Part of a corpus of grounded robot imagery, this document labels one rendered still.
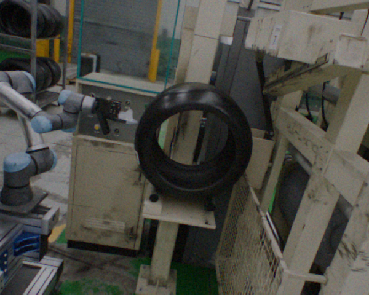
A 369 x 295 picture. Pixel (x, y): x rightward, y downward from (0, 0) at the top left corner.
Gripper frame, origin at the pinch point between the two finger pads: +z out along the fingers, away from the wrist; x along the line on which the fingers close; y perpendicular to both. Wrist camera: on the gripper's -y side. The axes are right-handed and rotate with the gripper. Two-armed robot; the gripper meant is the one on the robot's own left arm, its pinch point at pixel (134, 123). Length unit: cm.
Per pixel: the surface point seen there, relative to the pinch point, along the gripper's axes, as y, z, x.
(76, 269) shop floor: -124, -14, 32
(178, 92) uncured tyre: 21.6, 15.2, -7.7
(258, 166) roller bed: -9, 71, 18
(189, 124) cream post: 0.6, 27.8, 25.1
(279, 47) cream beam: 51, 41, -37
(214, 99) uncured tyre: 23.9, 30.9, -9.8
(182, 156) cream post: -19.0, 29.7, 25.1
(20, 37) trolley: -28, -194, 300
